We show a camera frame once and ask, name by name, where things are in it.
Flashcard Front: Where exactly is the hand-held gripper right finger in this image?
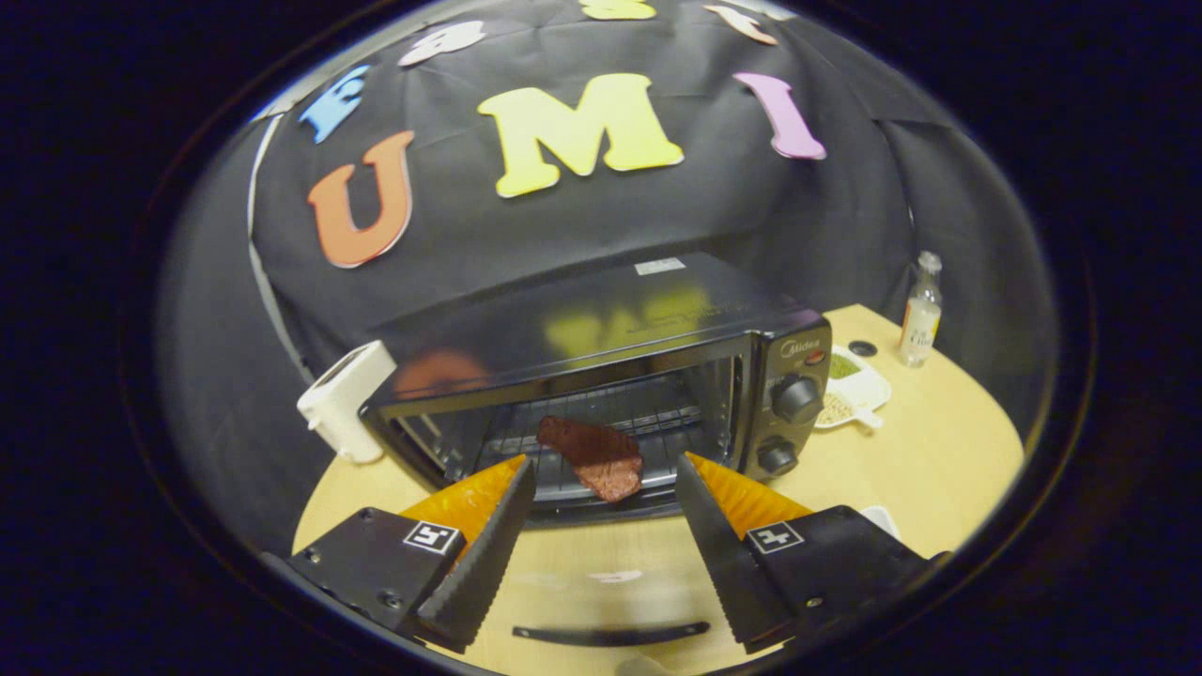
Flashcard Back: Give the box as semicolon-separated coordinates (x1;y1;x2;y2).
674;452;949;656

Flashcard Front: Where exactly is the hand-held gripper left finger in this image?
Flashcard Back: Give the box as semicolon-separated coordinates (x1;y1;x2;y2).
286;455;538;654

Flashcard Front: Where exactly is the red raw meat slice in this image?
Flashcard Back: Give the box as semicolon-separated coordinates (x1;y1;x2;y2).
537;416;646;504

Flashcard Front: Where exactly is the black toaster oven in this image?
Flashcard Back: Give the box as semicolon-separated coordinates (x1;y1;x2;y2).
360;252;834;649

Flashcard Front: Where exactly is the white bread toaster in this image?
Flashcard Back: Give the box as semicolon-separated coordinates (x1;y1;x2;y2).
297;340;399;465

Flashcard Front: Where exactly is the white rectangular tray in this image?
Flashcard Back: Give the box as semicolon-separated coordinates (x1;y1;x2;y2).
859;505;903;542

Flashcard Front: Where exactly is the white divided grain dish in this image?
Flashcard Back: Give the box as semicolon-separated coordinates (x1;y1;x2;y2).
813;344;893;432

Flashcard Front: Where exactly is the small clear glass bottle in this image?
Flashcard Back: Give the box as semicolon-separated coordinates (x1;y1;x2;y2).
899;251;945;369

